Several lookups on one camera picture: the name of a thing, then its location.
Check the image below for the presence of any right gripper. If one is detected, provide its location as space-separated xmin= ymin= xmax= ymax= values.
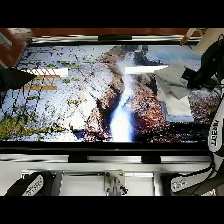
xmin=181 ymin=67 xmax=205 ymax=90

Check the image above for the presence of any grey T-shirt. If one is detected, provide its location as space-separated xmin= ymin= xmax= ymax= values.
xmin=153 ymin=62 xmax=191 ymax=101

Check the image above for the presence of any cream garment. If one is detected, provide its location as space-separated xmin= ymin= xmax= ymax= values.
xmin=192 ymin=28 xmax=224 ymax=56

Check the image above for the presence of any silver frame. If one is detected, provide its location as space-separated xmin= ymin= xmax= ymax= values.
xmin=0 ymin=154 xmax=216 ymax=197

